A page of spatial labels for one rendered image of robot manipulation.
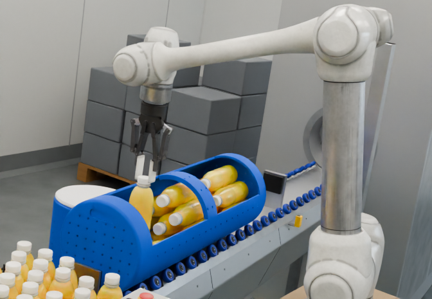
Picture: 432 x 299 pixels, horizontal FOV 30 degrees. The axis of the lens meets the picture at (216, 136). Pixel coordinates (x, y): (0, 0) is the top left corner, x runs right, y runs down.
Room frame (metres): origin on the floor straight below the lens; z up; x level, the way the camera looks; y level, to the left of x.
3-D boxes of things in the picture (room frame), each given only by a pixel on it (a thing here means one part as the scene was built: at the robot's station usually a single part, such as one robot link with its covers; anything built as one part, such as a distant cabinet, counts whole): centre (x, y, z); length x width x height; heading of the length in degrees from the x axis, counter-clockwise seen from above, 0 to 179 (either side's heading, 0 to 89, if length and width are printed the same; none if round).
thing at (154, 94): (2.26, 0.19, 1.55); 0.09 x 0.09 x 0.06
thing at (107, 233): (2.57, 0.10, 1.09); 0.88 x 0.28 x 0.28; 154
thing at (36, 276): (1.90, 0.40, 1.10); 0.04 x 0.04 x 0.02
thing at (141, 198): (2.25, 0.19, 1.19); 0.07 x 0.07 x 0.19
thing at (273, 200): (3.33, -0.27, 1.00); 0.10 x 0.04 x 0.15; 64
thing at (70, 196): (2.80, 0.41, 1.03); 0.28 x 0.28 x 0.01
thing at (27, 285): (1.83, 0.40, 1.10); 0.04 x 0.04 x 0.02
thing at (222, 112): (6.30, 0.35, 0.59); 1.20 x 0.80 x 1.19; 58
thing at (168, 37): (2.25, 0.19, 1.66); 0.13 x 0.11 x 0.16; 163
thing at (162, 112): (2.26, 0.19, 1.48); 0.08 x 0.07 x 0.09; 64
